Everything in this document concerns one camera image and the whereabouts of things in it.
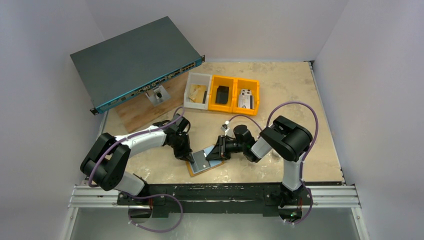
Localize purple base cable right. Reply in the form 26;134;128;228
282;182;314;226

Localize yellow right bin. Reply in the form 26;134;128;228
232;78;260;116

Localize gold cards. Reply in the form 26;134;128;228
188;84;208;104

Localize wooden board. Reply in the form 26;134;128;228
115;72;189;133

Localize grey network switch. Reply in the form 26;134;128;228
70;16;205;115

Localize yellow bin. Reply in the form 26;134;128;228
208;75;237;113
232;78;260;116

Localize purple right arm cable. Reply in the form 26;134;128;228
225;101;320;181

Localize white VIP card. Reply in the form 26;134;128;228
238;95;255;110

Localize yellow middle bin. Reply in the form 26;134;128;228
208;75;237;113

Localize black card stack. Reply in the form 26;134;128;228
215;85;230;105

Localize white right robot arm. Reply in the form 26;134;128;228
205;116;313;204

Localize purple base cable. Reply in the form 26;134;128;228
282;182;314;226
119;190;184;234

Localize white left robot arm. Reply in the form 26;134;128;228
80;114;194;205

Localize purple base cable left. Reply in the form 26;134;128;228
119;190;184;234

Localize yellow leather card holder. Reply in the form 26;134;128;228
186;145;224;177

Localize white plastic cylinder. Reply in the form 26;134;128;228
271;150;281;158

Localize grey metal bracket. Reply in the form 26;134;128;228
145;85;171;106

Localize white cards with stripe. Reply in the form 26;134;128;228
239;88;253;96

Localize white plastic bin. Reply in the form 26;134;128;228
183;72;213;110

